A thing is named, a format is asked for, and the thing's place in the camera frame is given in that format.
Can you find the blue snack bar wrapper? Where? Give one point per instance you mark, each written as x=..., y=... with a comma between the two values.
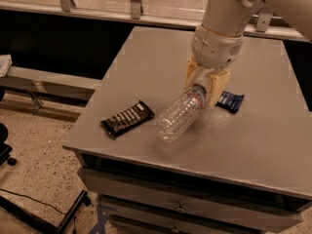
x=230, y=102

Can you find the black snack bar wrapper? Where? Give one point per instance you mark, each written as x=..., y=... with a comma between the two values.
x=127, y=119

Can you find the black chair wheel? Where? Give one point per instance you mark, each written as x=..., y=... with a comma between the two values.
x=12, y=161

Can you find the white box on bench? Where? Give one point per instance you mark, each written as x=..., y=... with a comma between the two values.
x=5, y=64

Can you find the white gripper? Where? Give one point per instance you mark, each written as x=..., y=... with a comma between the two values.
x=214, y=52

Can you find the grey drawer cabinet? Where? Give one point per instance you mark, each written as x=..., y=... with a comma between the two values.
x=243, y=173

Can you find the clear plastic water bottle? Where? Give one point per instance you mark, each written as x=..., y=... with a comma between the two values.
x=176, y=118

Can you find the grey metal bench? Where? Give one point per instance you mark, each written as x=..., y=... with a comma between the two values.
x=63, y=88

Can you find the metal railing frame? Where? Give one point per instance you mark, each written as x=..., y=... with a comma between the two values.
x=181, y=14

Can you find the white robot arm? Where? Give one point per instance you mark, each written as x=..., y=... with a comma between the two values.
x=230, y=18

